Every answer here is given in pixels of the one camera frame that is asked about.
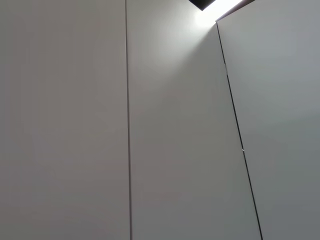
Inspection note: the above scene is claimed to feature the black ceiling fixture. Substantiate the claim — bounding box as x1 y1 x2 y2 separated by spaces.
188 0 216 11

